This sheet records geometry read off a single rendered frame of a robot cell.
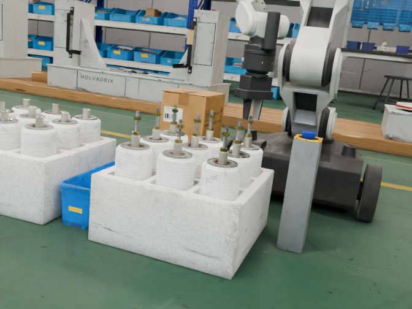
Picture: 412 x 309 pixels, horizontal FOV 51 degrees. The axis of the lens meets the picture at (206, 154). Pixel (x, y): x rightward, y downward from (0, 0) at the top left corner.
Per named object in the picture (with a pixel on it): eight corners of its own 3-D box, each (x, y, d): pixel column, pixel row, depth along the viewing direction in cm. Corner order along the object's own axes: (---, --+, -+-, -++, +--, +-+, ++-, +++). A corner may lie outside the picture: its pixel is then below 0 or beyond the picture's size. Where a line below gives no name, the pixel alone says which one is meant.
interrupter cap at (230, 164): (244, 167, 103) (244, 164, 103) (221, 170, 98) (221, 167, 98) (222, 159, 109) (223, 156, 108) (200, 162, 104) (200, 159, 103)
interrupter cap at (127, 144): (128, 142, 115) (129, 140, 115) (154, 147, 113) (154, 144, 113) (114, 148, 108) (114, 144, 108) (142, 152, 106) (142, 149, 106)
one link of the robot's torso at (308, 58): (279, 90, 148) (306, 5, 172) (331, 97, 143) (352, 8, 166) (278, 56, 136) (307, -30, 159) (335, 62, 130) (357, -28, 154)
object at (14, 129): (3, 174, 134) (3, 116, 129) (29, 179, 131) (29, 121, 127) (-22, 182, 125) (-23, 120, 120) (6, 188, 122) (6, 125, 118)
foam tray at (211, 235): (155, 198, 148) (159, 147, 143) (266, 224, 136) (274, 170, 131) (87, 240, 112) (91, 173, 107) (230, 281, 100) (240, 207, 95)
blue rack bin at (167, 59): (173, 65, 661) (174, 51, 656) (195, 67, 649) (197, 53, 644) (158, 64, 615) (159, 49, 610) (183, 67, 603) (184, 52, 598)
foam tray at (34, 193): (22, 168, 164) (22, 122, 160) (114, 187, 154) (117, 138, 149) (-69, 197, 127) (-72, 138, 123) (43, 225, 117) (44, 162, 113)
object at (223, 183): (240, 236, 107) (250, 167, 103) (212, 244, 101) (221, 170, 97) (214, 222, 114) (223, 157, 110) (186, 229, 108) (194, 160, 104)
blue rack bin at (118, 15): (124, 24, 673) (125, 10, 668) (146, 26, 662) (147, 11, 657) (107, 20, 626) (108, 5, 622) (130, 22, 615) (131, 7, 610)
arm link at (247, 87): (245, 100, 115) (251, 54, 112) (225, 94, 122) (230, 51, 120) (281, 101, 121) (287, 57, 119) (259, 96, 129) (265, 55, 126)
